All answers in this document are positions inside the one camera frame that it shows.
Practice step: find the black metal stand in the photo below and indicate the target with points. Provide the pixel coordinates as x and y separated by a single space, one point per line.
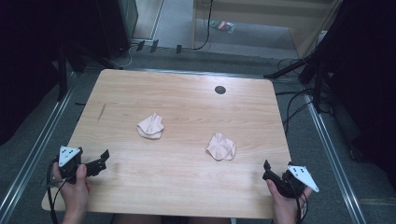
62 71

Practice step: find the black tripod stand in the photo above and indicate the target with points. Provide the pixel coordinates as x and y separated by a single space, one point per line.
314 62

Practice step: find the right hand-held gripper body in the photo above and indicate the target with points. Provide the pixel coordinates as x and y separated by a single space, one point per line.
299 179

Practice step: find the person's right hand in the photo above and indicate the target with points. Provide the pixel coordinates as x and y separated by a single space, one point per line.
281 205

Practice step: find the pink sock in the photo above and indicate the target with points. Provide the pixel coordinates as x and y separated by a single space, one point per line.
151 126
221 146

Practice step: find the person's left hand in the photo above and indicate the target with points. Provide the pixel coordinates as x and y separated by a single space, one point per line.
74 194

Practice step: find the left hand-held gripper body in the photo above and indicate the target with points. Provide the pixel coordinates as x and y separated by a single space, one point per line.
69 158

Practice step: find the black cabinet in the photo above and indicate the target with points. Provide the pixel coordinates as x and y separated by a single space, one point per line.
115 25

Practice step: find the metal floor rail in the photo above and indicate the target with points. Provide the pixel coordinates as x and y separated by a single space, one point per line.
37 149
330 155

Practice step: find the colourful packet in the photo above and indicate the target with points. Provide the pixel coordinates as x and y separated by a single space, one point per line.
223 26

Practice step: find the person's legs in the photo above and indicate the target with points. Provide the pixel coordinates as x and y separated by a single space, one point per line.
140 219

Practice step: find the black table grommet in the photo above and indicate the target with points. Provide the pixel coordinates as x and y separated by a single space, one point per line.
220 90

